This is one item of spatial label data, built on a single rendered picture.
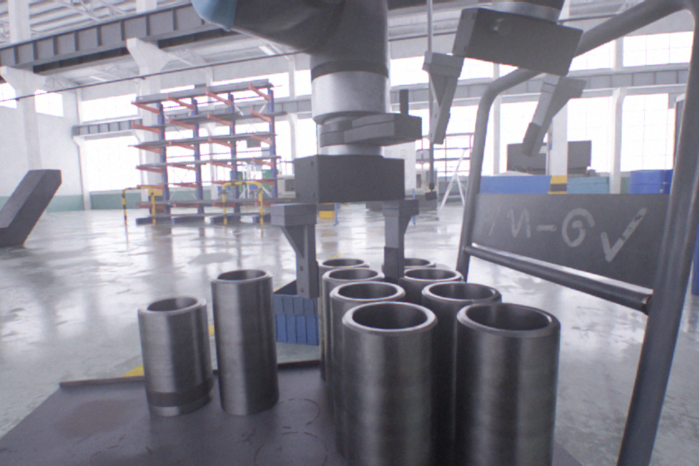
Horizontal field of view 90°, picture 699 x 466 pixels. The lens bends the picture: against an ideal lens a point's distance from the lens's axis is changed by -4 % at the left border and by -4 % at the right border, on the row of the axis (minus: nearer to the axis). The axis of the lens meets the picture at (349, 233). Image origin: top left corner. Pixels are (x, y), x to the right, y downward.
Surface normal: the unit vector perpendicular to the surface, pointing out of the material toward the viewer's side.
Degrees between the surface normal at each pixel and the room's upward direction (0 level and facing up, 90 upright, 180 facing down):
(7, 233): 90
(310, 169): 90
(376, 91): 90
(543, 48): 113
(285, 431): 0
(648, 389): 83
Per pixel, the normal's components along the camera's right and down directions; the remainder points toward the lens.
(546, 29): 0.11, 0.50
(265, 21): -0.11, 0.99
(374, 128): -0.49, 0.11
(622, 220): -0.98, -0.09
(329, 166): 0.62, 0.07
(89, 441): -0.03, -0.99
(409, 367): 0.30, 0.10
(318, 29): 0.47, 0.83
